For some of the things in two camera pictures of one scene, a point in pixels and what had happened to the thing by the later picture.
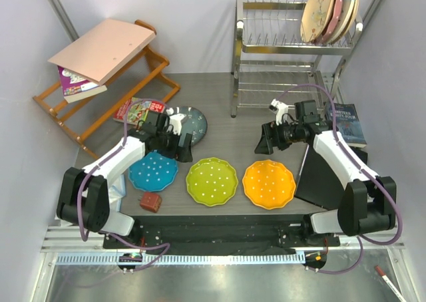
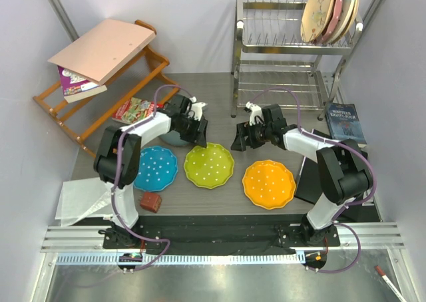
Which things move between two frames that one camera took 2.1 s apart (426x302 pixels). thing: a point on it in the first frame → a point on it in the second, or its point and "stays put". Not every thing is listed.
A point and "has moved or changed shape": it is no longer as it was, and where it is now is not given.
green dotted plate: (211, 181) has moved or changed shape
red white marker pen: (382, 273) stays put
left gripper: (185, 155) → (196, 137)
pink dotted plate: (335, 14) stays put
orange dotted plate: (269, 184) stays put
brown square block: (150, 201) stays put
